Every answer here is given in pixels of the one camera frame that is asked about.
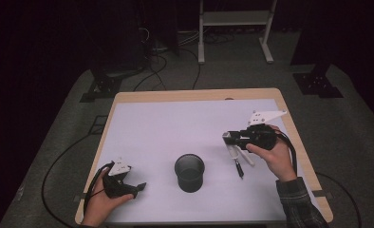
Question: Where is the hand-held gripper cable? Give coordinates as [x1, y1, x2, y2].
[273, 129, 299, 179]
[83, 161, 115, 217]

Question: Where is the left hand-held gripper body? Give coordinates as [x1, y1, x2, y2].
[103, 157, 139, 200]

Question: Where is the black stand with base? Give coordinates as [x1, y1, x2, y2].
[290, 0, 345, 99]

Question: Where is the person's left hand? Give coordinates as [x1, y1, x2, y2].
[81, 167, 136, 227]

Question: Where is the black floor cable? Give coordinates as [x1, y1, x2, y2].
[314, 171, 364, 228]
[41, 132, 96, 228]
[132, 54, 169, 93]
[178, 47, 202, 91]

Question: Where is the person's right hand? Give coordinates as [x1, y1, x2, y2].
[245, 124, 298, 183]

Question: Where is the black floor frame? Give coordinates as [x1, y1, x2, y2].
[89, 115, 109, 136]

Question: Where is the black stand base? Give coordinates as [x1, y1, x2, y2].
[80, 67, 123, 103]

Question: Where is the tangle of black cables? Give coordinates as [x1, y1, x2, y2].
[203, 30, 237, 46]

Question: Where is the right hand-held gripper cable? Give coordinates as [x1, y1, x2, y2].
[273, 129, 299, 179]

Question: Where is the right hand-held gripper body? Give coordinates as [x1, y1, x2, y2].
[235, 109, 288, 151]

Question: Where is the dark equipment rack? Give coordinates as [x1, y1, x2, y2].
[89, 0, 180, 72]

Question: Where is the white pen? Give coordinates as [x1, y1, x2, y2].
[236, 145, 255, 167]

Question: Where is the left hand-held gripper cable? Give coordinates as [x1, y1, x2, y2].
[83, 161, 115, 217]

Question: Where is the wooden table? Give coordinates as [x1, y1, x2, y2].
[74, 87, 334, 226]

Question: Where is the white paper sheet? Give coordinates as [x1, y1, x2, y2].
[80, 98, 325, 224]

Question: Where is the black pen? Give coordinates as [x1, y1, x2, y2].
[234, 158, 245, 180]

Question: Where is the white metal stand frame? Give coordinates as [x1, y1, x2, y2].
[197, 0, 278, 65]

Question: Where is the black mesh pen holder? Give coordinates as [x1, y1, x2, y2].
[174, 153, 206, 194]

